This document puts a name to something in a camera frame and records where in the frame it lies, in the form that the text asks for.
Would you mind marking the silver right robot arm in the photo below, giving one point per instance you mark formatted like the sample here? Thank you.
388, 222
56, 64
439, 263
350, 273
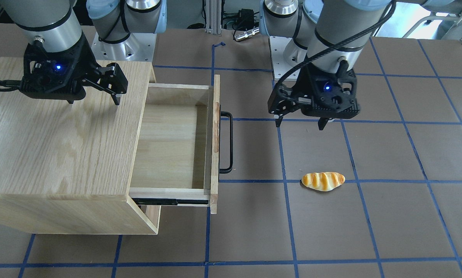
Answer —
41, 23

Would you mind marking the black power adapter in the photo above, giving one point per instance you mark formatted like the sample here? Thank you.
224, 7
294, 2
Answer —
246, 19

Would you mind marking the black drawer slide rail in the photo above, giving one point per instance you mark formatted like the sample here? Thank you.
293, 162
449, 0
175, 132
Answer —
170, 202

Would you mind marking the silver metal connector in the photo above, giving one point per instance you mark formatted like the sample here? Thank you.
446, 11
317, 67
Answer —
246, 35

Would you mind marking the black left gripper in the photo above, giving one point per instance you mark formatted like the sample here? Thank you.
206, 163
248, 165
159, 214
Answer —
301, 82

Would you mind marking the light wooden cabinet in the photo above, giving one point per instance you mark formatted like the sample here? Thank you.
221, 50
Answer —
67, 168

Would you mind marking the wooden drawer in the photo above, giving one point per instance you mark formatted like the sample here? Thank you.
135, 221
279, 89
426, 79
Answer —
178, 154

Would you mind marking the toy bread roll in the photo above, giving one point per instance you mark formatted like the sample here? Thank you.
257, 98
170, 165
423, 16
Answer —
323, 181

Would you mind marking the white metal frame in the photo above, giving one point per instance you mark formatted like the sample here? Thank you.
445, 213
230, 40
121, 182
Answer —
443, 10

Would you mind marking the aluminium frame post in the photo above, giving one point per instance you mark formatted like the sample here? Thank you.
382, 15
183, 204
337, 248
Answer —
213, 16

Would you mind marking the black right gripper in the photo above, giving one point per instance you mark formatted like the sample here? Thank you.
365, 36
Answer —
85, 58

